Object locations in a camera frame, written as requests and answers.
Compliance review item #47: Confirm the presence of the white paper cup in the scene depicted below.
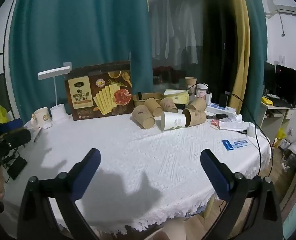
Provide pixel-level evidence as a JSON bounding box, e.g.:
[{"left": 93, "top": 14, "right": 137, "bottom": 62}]
[{"left": 160, "top": 112, "right": 186, "bottom": 131}]

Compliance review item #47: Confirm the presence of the yellow plastic bag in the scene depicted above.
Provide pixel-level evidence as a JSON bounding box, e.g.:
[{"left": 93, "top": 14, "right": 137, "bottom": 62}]
[{"left": 0, "top": 106, "right": 9, "bottom": 124}]

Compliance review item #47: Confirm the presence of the black pen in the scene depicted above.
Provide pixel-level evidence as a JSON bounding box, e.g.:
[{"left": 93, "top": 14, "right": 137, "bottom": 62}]
[{"left": 33, "top": 128, "right": 42, "bottom": 142}]

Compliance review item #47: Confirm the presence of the white cartoon mug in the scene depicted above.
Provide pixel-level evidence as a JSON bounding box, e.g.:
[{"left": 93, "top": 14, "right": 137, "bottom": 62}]
[{"left": 30, "top": 107, "right": 52, "bottom": 129}]

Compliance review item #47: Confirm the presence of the white desk lamp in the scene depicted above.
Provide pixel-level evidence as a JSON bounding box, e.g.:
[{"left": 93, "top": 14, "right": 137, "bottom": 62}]
[{"left": 37, "top": 62, "right": 72, "bottom": 123}]

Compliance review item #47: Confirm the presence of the blue white card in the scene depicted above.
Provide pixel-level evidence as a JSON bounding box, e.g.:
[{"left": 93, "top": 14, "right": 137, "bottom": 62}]
[{"left": 221, "top": 140, "right": 250, "bottom": 151}]

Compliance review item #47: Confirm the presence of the white crumpled paper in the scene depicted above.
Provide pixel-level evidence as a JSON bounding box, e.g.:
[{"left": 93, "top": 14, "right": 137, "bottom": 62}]
[{"left": 210, "top": 114, "right": 249, "bottom": 131}]

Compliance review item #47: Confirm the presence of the white desk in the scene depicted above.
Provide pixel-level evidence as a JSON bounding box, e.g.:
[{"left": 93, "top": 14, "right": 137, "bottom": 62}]
[{"left": 259, "top": 101, "right": 296, "bottom": 145}]

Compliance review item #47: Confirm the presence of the brown cracker box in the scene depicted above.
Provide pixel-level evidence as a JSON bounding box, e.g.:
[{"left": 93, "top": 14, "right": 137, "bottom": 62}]
[{"left": 65, "top": 61, "right": 134, "bottom": 121}]

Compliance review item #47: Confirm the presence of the white textured tablecloth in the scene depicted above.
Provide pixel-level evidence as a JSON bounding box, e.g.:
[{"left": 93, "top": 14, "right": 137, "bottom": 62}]
[{"left": 1, "top": 114, "right": 271, "bottom": 234}]

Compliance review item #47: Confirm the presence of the blue white box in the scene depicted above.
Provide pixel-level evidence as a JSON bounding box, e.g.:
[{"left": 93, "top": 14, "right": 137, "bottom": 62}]
[{"left": 205, "top": 103, "right": 236, "bottom": 116}]

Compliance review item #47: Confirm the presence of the yellow curtain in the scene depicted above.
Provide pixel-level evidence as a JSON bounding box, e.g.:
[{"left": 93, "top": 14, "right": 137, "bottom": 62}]
[{"left": 232, "top": 0, "right": 250, "bottom": 100}]

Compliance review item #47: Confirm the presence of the black monitor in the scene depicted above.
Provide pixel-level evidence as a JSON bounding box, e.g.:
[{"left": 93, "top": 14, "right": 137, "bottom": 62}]
[{"left": 263, "top": 62, "right": 296, "bottom": 108}]

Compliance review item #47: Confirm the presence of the clear jar white lid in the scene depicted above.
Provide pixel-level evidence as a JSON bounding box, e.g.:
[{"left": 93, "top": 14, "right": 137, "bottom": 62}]
[{"left": 196, "top": 83, "right": 208, "bottom": 100}]

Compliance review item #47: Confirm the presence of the yellow bowl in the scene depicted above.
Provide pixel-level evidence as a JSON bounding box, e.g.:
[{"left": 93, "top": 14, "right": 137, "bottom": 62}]
[{"left": 164, "top": 89, "right": 189, "bottom": 105}]

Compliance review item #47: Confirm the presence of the upright brown paper cup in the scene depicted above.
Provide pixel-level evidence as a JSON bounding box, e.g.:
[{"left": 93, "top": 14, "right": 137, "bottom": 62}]
[{"left": 185, "top": 76, "right": 197, "bottom": 94}]

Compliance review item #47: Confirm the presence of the tan utensil tray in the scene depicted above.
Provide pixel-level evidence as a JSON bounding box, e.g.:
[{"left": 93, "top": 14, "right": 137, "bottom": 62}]
[{"left": 133, "top": 93, "right": 164, "bottom": 107}]

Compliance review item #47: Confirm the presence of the white air conditioner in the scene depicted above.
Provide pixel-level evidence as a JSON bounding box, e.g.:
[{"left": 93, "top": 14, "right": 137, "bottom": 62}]
[{"left": 265, "top": 0, "right": 296, "bottom": 18}]

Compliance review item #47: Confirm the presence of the black cable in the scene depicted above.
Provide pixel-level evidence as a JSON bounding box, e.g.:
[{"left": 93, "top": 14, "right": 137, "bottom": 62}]
[{"left": 187, "top": 83, "right": 275, "bottom": 178}]

